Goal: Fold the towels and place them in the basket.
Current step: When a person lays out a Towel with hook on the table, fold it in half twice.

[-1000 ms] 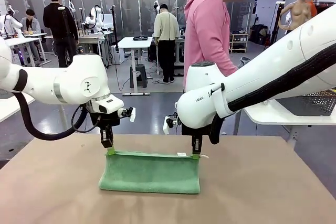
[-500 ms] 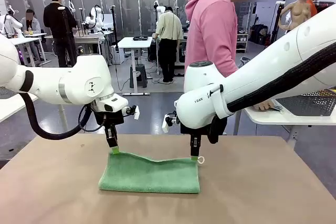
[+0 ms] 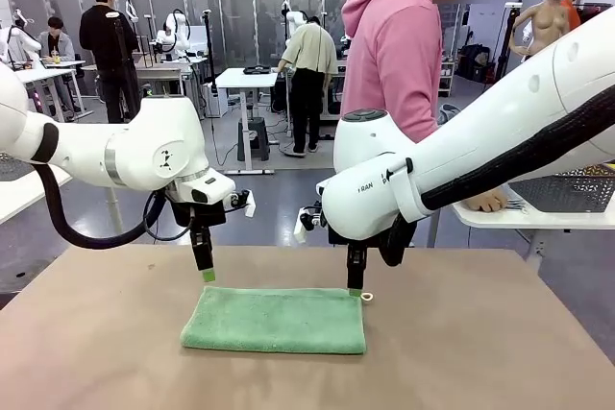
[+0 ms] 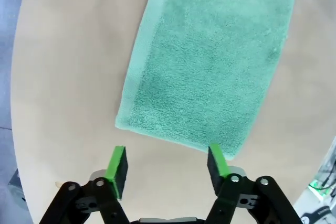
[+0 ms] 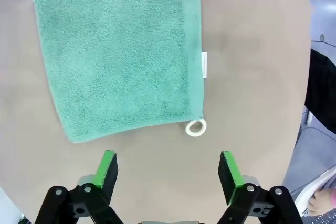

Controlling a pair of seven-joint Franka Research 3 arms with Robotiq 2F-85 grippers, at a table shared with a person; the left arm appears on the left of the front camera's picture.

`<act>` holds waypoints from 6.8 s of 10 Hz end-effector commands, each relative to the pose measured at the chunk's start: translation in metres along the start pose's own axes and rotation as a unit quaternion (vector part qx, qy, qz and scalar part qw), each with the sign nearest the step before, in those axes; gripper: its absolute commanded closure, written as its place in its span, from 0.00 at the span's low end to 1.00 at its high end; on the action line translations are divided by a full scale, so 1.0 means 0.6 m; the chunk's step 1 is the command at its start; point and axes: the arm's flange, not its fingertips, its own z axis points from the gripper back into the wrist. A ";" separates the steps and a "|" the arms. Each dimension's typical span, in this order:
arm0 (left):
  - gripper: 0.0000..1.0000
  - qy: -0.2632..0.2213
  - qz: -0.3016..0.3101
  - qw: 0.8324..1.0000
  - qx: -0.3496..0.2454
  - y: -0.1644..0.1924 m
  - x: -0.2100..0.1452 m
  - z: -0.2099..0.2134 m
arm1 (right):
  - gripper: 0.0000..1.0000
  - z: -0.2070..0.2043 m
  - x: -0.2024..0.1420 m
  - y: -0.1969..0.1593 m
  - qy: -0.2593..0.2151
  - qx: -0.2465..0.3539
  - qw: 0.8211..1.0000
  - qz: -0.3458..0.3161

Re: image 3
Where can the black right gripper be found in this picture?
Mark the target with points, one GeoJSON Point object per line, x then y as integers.
{"type": "Point", "coordinates": [338, 238]}

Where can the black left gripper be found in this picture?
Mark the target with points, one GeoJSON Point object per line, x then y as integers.
{"type": "Point", "coordinates": [206, 215]}

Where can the green towel with white loop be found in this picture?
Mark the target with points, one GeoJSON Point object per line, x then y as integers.
{"type": "Point", "coordinates": [274, 319]}

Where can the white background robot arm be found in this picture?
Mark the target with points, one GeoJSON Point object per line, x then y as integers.
{"type": "Point", "coordinates": [24, 42]}
{"type": "Point", "coordinates": [295, 18]}
{"type": "Point", "coordinates": [172, 28]}

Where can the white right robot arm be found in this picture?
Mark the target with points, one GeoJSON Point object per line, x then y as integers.
{"type": "Point", "coordinates": [504, 107]}

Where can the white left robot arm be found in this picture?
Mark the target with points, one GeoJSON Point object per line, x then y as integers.
{"type": "Point", "coordinates": [158, 141]}

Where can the dark grey mesh basket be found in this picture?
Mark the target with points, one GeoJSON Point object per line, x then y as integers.
{"type": "Point", "coordinates": [567, 194]}

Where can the person's right hand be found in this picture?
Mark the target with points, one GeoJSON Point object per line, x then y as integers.
{"type": "Point", "coordinates": [487, 202]}

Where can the grey step stool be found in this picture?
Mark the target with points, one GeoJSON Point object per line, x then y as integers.
{"type": "Point", "coordinates": [253, 134]}

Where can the white standing desk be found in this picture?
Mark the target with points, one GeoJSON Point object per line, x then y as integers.
{"type": "Point", "coordinates": [240, 79]}

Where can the white side table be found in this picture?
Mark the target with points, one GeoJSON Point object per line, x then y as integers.
{"type": "Point", "coordinates": [552, 220]}
{"type": "Point", "coordinates": [24, 194]}

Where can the black item on desk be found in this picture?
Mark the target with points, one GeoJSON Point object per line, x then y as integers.
{"type": "Point", "coordinates": [259, 69]}

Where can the white shoe rack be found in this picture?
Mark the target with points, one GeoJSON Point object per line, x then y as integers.
{"type": "Point", "coordinates": [447, 79]}

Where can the black pole stand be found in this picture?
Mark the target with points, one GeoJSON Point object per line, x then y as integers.
{"type": "Point", "coordinates": [209, 45]}

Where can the person in pink hoodie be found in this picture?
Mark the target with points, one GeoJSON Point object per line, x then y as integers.
{"type": "Point", "coordinates": [394, 55]}

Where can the person in beige shirt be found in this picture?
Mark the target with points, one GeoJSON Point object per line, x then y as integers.
{"type": "Point", "coordinates": [310, 52]}

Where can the black bags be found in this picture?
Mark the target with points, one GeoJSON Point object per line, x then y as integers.
{"type": "Point", "coordinates": [473, 62]}

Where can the man in black with cap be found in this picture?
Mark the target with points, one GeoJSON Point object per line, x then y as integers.
{"type": "Point", "coordinates": [103, 40]}

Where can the white long desk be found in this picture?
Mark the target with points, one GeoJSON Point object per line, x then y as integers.
{"type": "Point", "coordinates": [43, 75]}

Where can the seated person in grey jacket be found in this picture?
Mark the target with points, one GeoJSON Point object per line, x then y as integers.
{"type": "Point", "coordinates": [57, 45]}

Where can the black light stand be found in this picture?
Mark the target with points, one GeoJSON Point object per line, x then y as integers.
{"type": "Point", "coordinates": [503, 55]}

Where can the bare skin-tone mannequin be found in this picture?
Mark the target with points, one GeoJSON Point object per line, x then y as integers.
{"type": "Point", "coordinates": [545, 26]}

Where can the mannequin with hat, orange top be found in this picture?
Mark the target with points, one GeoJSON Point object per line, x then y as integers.
{"type": "Point", "coordinates": [572, 11]}

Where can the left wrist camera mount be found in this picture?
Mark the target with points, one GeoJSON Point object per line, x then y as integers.
{"type": "Point", "coordinates": [238, 200]}

